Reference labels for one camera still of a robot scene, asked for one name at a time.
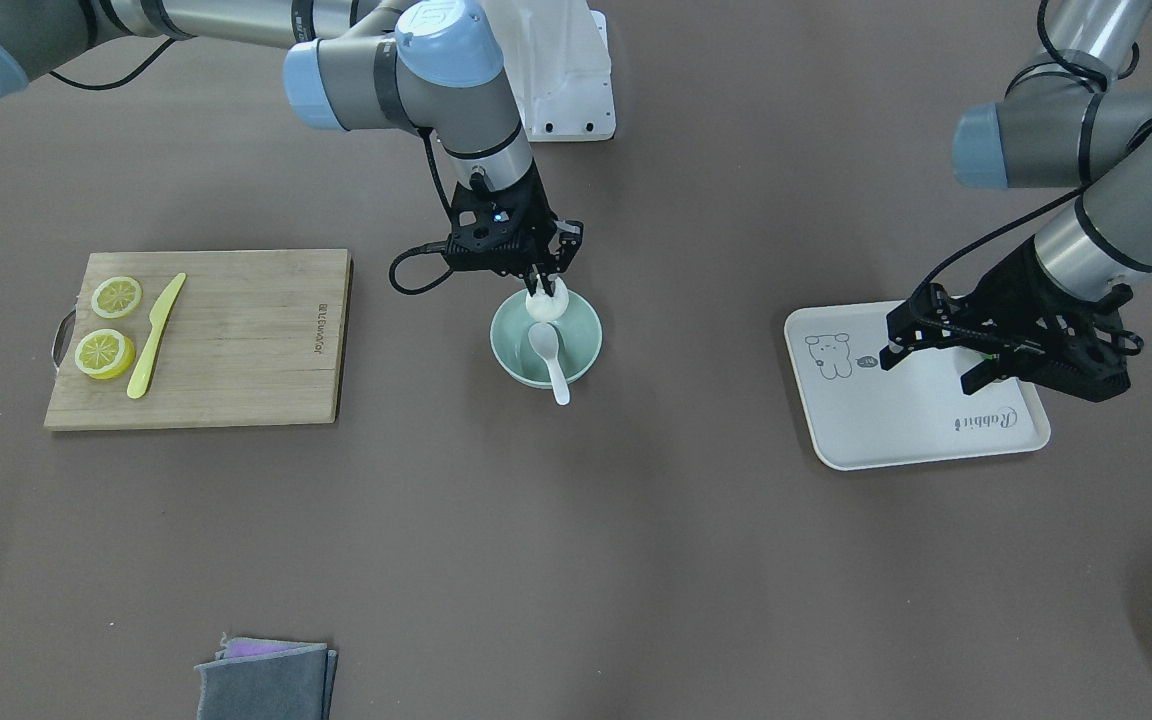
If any cream rectangular tray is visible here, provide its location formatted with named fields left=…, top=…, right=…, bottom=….
left=783, top=301, right=1051, bottom=471

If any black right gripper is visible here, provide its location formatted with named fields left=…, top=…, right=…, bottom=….
left=442, top=164, right=584, bottom=297

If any yellow plastic knife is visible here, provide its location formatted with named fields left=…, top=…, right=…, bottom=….
left=126, top=272, right=188, bottom=400

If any white plastic spoon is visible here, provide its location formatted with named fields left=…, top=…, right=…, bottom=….
left=526, top=323, right=571, bottom=406

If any bamboo cutting board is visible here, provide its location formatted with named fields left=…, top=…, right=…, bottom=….
left=44, top=249, right=353, bottom=430

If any mint green bowl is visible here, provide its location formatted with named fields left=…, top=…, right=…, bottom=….
left=488, top=290, right=604, bottom=389

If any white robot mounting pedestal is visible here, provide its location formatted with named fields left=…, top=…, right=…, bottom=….
left=482, top=1, right=617, bottom=143

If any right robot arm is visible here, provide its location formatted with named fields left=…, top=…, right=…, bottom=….
left=0, top=1, right=584, bottom=300

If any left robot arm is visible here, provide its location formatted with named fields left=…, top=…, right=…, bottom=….
left=878, top=1, right=1152, bottom=402

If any folded grey cloth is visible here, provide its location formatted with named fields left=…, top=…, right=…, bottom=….
left=195, top=635, right=338, bottom=719

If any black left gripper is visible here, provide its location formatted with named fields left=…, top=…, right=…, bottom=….
left=879, top=240, right=1144, bottom=402

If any lemon slice near edge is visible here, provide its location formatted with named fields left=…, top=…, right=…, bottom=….
left=71, top=328, right=136, bottom=381

